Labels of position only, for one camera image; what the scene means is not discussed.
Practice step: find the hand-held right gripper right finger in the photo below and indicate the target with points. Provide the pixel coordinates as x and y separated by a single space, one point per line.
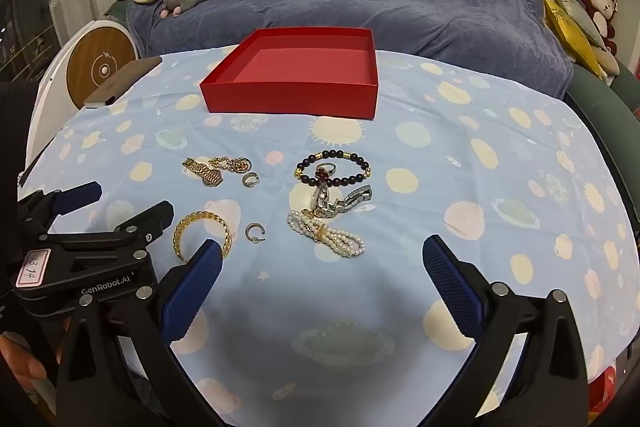
452 287

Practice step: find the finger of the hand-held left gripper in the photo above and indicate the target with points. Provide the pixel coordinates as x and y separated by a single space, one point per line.
145 217
80 196

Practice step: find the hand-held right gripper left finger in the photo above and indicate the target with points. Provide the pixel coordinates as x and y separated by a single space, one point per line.
192 292

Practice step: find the silver hoop earring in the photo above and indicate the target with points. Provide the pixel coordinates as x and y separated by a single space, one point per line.
245 180
248 233

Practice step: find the red shallow box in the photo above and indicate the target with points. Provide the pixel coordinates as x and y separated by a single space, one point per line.
300 102

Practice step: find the person's left hand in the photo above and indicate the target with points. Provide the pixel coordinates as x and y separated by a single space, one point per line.
20 364

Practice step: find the brown flat case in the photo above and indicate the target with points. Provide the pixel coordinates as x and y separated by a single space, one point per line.
125 79

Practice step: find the white round wood-faced appliance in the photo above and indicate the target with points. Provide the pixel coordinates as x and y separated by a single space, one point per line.
95 67

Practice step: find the red packet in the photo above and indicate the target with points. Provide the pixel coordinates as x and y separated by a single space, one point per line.
602 389

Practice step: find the dark green sofa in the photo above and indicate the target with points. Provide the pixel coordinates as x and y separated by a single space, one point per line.
595 107

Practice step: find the gold shiny pillow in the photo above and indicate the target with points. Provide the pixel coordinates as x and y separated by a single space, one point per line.
570 32

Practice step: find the silver shiny pillow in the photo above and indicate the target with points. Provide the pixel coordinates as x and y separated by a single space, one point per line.
575 9

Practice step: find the red monkey plush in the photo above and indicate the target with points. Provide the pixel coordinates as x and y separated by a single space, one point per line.
597 2

